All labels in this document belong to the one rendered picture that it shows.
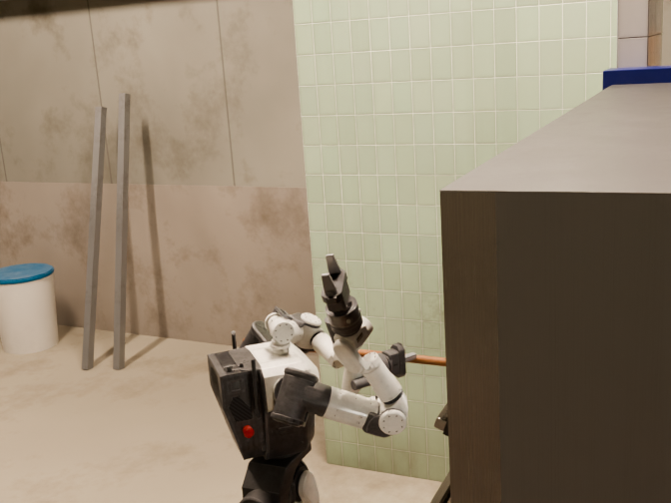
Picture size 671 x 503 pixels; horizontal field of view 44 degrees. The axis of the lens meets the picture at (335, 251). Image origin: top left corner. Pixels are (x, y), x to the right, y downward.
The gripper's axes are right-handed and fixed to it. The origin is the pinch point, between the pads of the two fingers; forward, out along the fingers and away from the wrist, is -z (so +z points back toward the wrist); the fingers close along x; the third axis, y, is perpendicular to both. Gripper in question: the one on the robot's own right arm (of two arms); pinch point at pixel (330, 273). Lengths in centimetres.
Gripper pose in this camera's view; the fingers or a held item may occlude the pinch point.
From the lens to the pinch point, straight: 214.4
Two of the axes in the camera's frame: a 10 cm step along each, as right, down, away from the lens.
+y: 9.6, -1.3, -2.5
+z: 2.6, 7.9, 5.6
